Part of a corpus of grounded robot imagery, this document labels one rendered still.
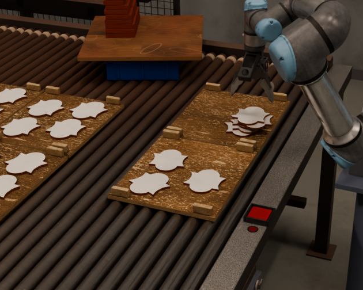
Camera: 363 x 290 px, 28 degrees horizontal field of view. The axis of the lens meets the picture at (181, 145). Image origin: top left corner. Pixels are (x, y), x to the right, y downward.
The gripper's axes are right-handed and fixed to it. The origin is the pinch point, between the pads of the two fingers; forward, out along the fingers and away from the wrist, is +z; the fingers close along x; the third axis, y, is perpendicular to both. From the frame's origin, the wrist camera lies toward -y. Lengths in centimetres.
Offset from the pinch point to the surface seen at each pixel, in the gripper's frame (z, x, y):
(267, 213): 11, -21, -48
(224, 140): 10.6, 5.3, -12.5
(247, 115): 5.5, 0.8, -1.4
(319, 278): 104, -22, 40
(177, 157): 9.7, 15.4, -30.0
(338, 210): 104, -18, 97
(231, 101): 10.6, 13.4, 17.5
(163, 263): 12, -2, -79
